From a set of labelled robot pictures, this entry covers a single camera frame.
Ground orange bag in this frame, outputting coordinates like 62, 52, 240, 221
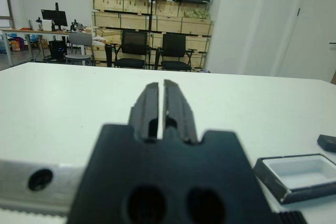
10, 39, 23, 51

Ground white door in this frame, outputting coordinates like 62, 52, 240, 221
277, 0, 336, 82

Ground wooden top desk white legs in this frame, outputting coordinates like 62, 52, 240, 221
0, 28, 93, 67

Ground grey plastic chair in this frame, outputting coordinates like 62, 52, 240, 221
64, 31, 94, 66

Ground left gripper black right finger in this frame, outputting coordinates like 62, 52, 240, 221
162, 79, 199, 146

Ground black camera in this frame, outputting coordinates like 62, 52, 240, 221
317, 134, 336, 153

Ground black mesh office chair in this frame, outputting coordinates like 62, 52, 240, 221
104, 29, 152, 69
155, 33, 195, 72

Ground black box with white insert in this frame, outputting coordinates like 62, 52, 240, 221
253, 153, 336, 205

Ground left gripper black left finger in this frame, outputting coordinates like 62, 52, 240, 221
128, 82, 160, 143

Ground black computer tower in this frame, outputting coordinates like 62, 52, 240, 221
48, 39, 66, 61

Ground black computer monitor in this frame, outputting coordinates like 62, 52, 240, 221
40, 9, 68, 32

